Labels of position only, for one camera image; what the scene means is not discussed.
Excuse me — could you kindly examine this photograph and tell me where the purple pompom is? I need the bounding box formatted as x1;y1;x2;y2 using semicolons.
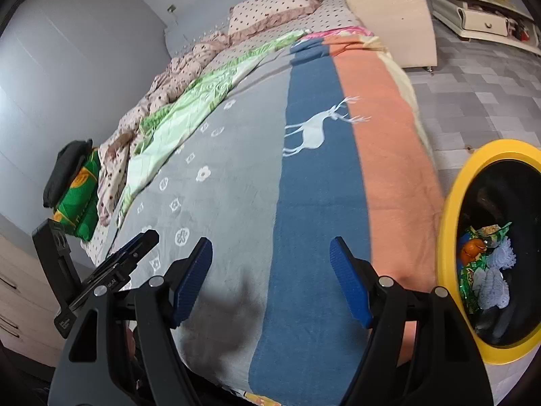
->
486;237;517;269
472;266;510;309

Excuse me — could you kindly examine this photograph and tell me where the pink striped cloth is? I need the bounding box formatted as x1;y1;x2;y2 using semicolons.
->
304;26;376;39

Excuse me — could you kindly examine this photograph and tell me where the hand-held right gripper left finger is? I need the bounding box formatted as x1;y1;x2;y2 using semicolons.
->
47;238;213;406

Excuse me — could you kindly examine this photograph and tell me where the pink dotted pillow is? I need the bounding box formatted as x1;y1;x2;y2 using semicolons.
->
228;0;324;45

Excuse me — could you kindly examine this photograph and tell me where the brown fuzzy cloth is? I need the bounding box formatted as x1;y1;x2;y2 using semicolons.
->
108;133;136;159

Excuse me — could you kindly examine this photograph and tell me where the cream television stand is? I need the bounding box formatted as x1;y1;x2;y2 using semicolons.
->
425;0;541;55

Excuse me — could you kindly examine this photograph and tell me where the beige drawer cabinet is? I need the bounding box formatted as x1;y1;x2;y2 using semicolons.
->
0;232;64;366

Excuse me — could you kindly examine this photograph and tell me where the yellow trash bin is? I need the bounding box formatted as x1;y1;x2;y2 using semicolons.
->
437;139;541;365

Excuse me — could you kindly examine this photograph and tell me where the orange tangerine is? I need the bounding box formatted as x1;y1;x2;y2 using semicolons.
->
461;239;487;263

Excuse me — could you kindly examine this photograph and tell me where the light green quilt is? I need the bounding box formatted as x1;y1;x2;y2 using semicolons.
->
118;29;307;227

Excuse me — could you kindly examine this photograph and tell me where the pink dotted duvet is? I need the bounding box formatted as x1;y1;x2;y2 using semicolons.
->
96;29;231;227

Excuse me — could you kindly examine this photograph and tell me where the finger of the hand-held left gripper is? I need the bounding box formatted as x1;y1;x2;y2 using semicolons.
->
70;237;159;311
105;229;160;258

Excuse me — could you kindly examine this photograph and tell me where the cream bedside cabinet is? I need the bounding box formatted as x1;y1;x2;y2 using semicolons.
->
340;0;438;70

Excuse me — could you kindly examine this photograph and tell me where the black folded cloth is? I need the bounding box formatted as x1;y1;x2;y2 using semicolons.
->
42;139;94;209

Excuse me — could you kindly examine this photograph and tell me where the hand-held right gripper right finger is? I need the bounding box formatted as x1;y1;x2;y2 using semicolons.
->
330;237;494;406

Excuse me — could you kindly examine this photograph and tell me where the green patterned cushion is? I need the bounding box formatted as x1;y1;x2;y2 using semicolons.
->
53;148;102;242

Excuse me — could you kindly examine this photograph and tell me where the green snack bag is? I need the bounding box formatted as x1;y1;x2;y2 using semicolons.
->
458;222;512;314

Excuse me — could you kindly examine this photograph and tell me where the grey blue orange printed blanket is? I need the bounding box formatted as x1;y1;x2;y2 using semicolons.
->
95;34;449;406

